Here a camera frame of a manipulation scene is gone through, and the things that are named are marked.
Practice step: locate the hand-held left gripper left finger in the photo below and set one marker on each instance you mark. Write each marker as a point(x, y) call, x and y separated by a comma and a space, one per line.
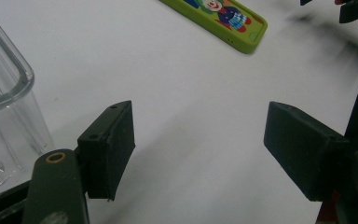
point(107, 152)

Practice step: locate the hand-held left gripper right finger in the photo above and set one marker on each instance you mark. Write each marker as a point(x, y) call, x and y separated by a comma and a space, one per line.
point(301, 149)

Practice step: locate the green cartoon phone case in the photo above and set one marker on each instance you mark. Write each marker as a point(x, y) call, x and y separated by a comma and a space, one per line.
point(256, 34)

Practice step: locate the clear plastic container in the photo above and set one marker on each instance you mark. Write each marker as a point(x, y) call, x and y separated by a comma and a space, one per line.
point(11, 124)

